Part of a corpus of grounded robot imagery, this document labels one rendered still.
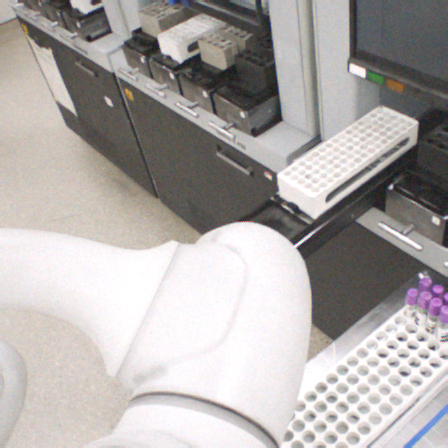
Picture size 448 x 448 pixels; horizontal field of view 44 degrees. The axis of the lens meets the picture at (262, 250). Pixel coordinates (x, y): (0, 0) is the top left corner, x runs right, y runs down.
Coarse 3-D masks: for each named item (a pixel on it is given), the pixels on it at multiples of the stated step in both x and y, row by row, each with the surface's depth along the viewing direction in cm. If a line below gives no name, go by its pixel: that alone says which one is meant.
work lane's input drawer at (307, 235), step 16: (416, 144) 111; (400, 160) 109; (384, 176) 108; (352, 192) 104; (368, 192) 105; (384, 192) 109; (256, 208) 104; (272, 208) 106; (288, 208) 103; (336, 208) 103; (352, 208) 104; (368, 208) 108; (272, 224) 103; (288, 224) 102; (304, 224) 101; (320, 224) 101; (336, 224) 103; (288, 240) 98; (304, 240) 99; (320, 240) 102; (304, 256) 101
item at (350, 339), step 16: (432, 272) 88; (400, 288) 87; (416, 288) 86; (384, 304) 85; (400, 304) 85; (368, 320) 83; (384, 320) 83; (352, 336) 82; (320, 352) 81; (336, 352) 80; (320, 368) 79; (304, 384) 77; (432, 400) 73; (416, 416) 72; (432, 416) 72; (400, 432) 71; (416, 432) 71; (432, 432) 70
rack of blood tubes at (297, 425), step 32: (352, 352) 73; (384, 352) 73; (416, 352) 72; (320, 384) 71; (352, 384) 71; (384, 384) 69; (416, 384) 72; (320, 416) 67; (352, 416) 68; (384, 416) 66
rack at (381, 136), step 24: (360, 120) 111; (384, 120) 110; (408, 120) 109; (336, 144) 107; (360, 144) 106; (384, 144) 105; (408, 144) 110; (288, 168) 104; (312, 168) 103; (336, 168) 104; (360, 168) 102; (288, 192) 103; (312, 192) 98; (336, 192) 106; (312, 216) 101
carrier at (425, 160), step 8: (424, 136) 103; (424, 144) 102; (432, 144) 101; (440, 144) 101; (424, 152) 103; (432, 152) 101; (440, 152) 100; (416, 160) 106; (424, 160) 104; (432, 160) 102; (440, 160) 101; (424, 168) 105; (432, 168) 104; (440, 168) 102; (440, 176) 103
